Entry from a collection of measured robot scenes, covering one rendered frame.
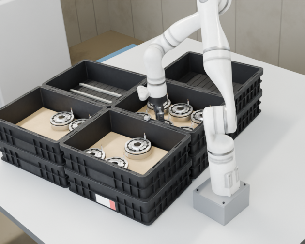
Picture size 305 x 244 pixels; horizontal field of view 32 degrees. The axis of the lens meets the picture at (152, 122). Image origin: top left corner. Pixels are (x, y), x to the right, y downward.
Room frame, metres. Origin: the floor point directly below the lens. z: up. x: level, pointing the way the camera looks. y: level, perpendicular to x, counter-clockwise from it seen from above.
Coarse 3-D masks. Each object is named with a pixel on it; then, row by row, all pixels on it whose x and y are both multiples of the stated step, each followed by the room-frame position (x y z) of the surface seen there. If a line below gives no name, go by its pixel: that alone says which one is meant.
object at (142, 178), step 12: (108, 108) 1.85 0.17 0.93; (144, 120) 1.74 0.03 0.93; (180, 132) 1.63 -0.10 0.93; (60, 144) 1.62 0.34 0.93; (180, 144) 1.55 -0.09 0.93; (84, 156) 1.54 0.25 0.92; (96, 156) 1.52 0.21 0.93; (168, 156) 1.49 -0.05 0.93; (108, 168) 1.47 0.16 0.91; (120, 168) 1.44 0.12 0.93; (156, 168) 1.43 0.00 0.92; (144, 180) 1.38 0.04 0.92
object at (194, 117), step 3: (195, 111) 1.88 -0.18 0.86; (198, 111) 1.88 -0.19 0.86; (201, 111) 1.88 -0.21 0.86; (192, 114) 1.86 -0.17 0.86; (195, 114) 1.86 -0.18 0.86; (192, 117) 1.83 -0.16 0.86; (195, 117) 1.83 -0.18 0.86; (192, 120) 1.82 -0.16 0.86; (195, 120) 1.81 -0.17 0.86; (198, 120) 1.81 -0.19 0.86; (201, 120) 1.81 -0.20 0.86
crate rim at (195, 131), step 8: (136, 88) 2.00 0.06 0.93; (192, 88) 1.95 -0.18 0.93; (128, 96) 1.94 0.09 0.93; (216, 96) 1.87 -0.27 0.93; (224, 104) 1.80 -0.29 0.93; (128, 112) 1.80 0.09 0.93; (152, 120) 1.73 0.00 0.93; (176, 128) 1.66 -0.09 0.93; (200, 128) 1.65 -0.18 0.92; (192, 136) 1.62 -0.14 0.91
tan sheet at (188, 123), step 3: (171, 105) 2.00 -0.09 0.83; (141, 108) 1.99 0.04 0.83; (144, 108) 1.99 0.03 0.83; (138, 111) 1.97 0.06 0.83; (141, 111) 1.97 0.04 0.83; (144, 111) 1.96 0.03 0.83; (147, 111) 1.96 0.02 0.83; (150, 114) 1.94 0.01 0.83; (165, 114) 1.93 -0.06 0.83; (153, 117) 1.91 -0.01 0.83; (165, 117) 1.90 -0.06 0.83; (171, 120) 1.88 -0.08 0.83; (189, 120) 1.86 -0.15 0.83; (174, 123) 1.85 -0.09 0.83; (177, 123) 1.85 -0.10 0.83; (180, 123) 1.84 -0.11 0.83; (183, 123) 1.84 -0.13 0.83; (186, 123) 1.84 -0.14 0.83; (189, 123) 1.84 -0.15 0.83; (177, 126) 1.82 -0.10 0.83; (192, 126) 1.81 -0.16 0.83
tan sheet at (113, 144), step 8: (112, 136) 1.79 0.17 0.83; (120, 136) 1.79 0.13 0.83; (96, 144) 1.74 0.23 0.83; (104, 144) 1.74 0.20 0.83; (112, 144) 1.73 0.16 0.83; (120, 144) 1.73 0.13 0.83; (112, 152) 1.68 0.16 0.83; (120, 152) 1.67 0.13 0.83; (152, 152) 1.66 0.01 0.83; (160, 152) 1.65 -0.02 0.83; (128, 160) 1.62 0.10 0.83; (136, 160) 1.62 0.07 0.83; (144, 160) 1.61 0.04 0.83; (152, 160) 1.61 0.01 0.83; (136, 168) 1.56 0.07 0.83; (144, 168) 1.56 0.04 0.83
